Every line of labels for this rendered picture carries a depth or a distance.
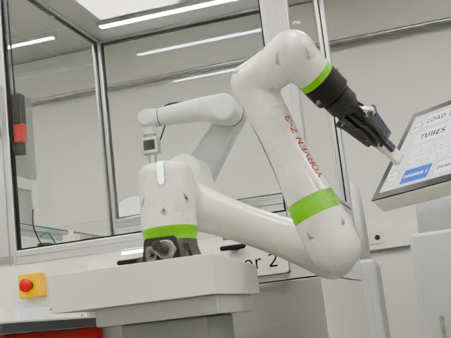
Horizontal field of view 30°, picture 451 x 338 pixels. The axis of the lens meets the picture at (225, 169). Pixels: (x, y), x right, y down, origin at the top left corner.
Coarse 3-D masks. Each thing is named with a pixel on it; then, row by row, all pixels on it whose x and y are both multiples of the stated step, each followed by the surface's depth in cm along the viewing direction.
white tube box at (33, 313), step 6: (48, 306) 233; (18, 312) 222; (24, 312) 223; (30, 312) 226; (36, 312) 228; (42, 312) 230; (48, 312) 232; (18, 318) 222; (24, 318) 223; (30, 318) 225; (36, 318) 227; (42, 318) 230; (48, 318) 232
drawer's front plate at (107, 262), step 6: (102, 258) 251; (108, 258) 250; (114, 258) 250; (120, 258) 249; (126, 258) 249; (132, 258) 248; (90, 264) 252; (96, 264) 251; (102, 264) 251; (108, 264) 250; (114, 264) 249; (126, 264) 248
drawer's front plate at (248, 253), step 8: (200, 248) 243; (208, 248) 242; (216, 248) 242; (248, 248) 239; (224, 256) 241; (232, 256) 240; (240, 256) 239; (248, 256) 239; (256, 256) 238; (264, 256) 237; (272, 256) 237; (264, 264) 237; (272, 264) 236; (280, 264) 236; (288, 264) 236; (264, 272) 237; (272, 272) 236; (280, 272) 236
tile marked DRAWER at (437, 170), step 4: (440, 160) 201; (444, 160) 199; (448, 160) 198; (436, 164) 201; (440, 164) 200; (444, 164) 198; (448, 164) 197; (436, 168) 200; (440, 168) 198; (444, 168) 197; (448, 168) 196; (432, 172) 200; (436, 172) 198; (440, 172) 197
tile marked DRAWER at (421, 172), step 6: (432, 162) 203; (414, 168) 208; (420, 168) 206; (426, 168) 203; (408, 174) 208; (414, 174) 206; (420, 174) 204; (426, 174) 201; (402, 180) 208; (408, 180) 206
